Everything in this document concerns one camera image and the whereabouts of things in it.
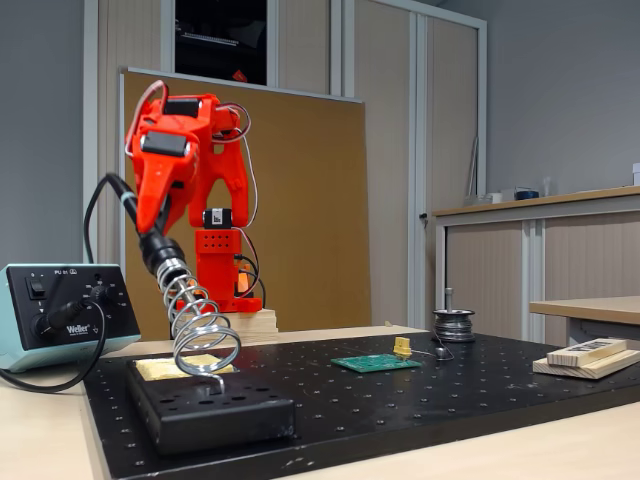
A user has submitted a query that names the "green circuit board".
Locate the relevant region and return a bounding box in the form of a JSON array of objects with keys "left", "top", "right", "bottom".
[{"left": 330, "top": 352, "right": 423, "bottom": 374}]

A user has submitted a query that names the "grey leaning metal strip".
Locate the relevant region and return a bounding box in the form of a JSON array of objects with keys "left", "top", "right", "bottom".
[{"left": 467, "top": 135, "right": 480, "bottom": 197}]

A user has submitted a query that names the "wooden top side table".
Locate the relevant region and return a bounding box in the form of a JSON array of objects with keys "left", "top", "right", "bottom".
[{"left": 528, "top": 294, "right": 640, "bottom": 349}]

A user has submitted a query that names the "tall beige shutter cabinet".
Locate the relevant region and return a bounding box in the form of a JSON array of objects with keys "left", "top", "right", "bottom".
[{"left": 82, "top": 0, "right": 489, "bottom": 331}]

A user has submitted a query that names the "thin solder wire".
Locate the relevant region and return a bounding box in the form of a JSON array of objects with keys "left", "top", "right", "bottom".
[{"left": 409, "top": 332, "right": 456, "bottom": 362}]

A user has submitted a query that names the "stacked wooden planks base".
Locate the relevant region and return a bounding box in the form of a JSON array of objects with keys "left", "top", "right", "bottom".
[{"left": 172, "top": 308, "right": 279, "bottom": 346}]

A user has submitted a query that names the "yellow cleaning sponge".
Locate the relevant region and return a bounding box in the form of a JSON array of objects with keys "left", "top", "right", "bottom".
[{"left": 135, "top": 352, "right": 236, "bottom": 382}]

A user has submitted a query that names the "metal spring iron holder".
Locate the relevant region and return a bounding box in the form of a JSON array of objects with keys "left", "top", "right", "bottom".
[{"left": 157, "top": 259, "right": 244, "bottom": 396}]

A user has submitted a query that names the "black machine with light strip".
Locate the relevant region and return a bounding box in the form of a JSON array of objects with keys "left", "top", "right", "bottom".
[{"left": 174, "top": 0, "right": 269, "bottom": 86}]

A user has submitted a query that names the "black soldering iron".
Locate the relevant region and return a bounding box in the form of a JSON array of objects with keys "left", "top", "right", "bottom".
[{"left": 102, "top": 173, "right": 211, "bottom": 314}]

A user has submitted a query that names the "white paper tray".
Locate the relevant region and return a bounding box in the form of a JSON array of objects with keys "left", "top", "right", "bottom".
[{"left": 463, "top": 192, "right": 504, "bottom": 207}]

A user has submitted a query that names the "solder wire spool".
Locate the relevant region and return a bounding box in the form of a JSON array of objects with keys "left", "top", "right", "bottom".
[{"left": 432, "top": 308, "right": 476, "bottom": 344}]

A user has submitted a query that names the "plain wooden plank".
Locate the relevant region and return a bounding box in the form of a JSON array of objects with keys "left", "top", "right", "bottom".
[{"left": 532, "top": 348, "right": 640, "bottom": 381}]

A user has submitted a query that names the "black soldering stand base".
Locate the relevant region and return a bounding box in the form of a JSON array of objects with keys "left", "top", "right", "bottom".
[{"left": 124, "top": 354, "right": 296, "bottom": 456}]

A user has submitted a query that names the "brown cork pin board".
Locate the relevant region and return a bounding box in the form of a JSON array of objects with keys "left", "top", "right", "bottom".
[{"left": 118, "top": 67, "right": 374, "bottom": 339}]

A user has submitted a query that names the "teal Weller soldering station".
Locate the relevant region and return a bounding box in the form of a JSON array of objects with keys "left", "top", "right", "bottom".
[{"left": 0, "top": 263, "right": 142, "bottom": 374}]

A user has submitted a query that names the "black perforated breadboard plate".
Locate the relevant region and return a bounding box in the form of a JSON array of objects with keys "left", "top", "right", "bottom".
[{"left": 82, "top": 332, "right": 640, "bottom": 480}]

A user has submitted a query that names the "low beige sideboard cabinet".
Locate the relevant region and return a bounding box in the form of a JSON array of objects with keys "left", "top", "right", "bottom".
[{"left": 430, "top": 185, "right": 640, "bottom": 346}]

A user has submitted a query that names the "wooden plank printed KAPLA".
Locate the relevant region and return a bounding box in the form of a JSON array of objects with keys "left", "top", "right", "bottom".
[{"left": 546, "top": 337, "right": 629, "bottom": 366}]

